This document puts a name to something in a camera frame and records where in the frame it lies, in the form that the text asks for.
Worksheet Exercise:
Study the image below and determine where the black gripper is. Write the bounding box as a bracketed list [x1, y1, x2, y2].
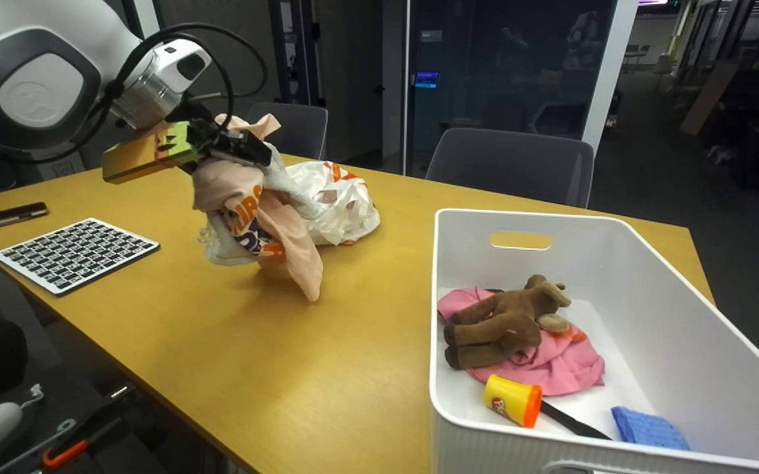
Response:
[187, 112, 274, 166]

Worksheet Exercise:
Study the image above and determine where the orange handled tool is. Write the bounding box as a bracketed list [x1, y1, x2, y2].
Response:
[39, 385, 131, 474]

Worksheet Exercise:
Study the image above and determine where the blue sponge cloth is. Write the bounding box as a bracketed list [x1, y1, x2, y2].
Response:
[610, 402, 693, 453]

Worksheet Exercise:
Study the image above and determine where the grey office chair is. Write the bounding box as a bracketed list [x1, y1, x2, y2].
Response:
[421, 125, 595, 211]
[218, 99, 333, 162]

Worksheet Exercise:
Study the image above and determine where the white window frame post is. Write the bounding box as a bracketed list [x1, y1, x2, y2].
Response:
[130, 0, 164, 36]
[579, 0, 644, 161]

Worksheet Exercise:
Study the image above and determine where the brown plush toy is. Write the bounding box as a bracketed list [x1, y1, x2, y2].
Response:
[441, 274, 574, 371]

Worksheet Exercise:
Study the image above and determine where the pink cloth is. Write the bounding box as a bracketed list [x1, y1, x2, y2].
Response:
[434, 286, 610, 400]

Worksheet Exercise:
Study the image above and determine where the black marker pen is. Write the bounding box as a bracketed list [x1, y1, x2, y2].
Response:
[0, 200, 54, 234]

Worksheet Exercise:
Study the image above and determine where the blue lit display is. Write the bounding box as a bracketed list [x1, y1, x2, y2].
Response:
[411, 70, 444, 95]

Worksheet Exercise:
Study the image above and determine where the black white calibration checkerboard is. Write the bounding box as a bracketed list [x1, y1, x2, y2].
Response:
[0, 215, 164, 296]

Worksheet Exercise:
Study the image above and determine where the white orange plastic bag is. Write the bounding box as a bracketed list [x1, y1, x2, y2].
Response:
[259, 158, 386, 249]

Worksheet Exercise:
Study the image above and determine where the yellow play dough cup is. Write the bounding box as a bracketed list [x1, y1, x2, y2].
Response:
[482, 371, 546, 431]

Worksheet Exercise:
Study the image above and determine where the peach shirt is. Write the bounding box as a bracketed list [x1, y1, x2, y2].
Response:
[189, 109, 326, 303]

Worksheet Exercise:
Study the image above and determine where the white plastic basket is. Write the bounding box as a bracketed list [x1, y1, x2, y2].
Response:
[428, 206, 759, 474]

